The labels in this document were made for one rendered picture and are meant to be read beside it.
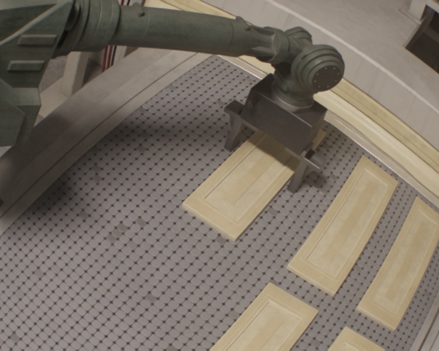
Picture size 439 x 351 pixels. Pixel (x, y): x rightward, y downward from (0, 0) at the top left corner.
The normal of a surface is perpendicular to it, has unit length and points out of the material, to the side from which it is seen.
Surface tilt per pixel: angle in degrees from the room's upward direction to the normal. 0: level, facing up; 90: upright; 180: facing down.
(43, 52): 90
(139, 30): 68
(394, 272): 11
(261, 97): 90
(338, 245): 0
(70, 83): 90
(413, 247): 0
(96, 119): 0
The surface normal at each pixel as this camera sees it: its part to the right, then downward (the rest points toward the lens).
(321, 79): 0.39, 0.75
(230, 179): 0.10, -0.75
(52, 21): 0.54, 0.40
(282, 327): 0.41, -0.54
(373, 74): -0.52, 0.53
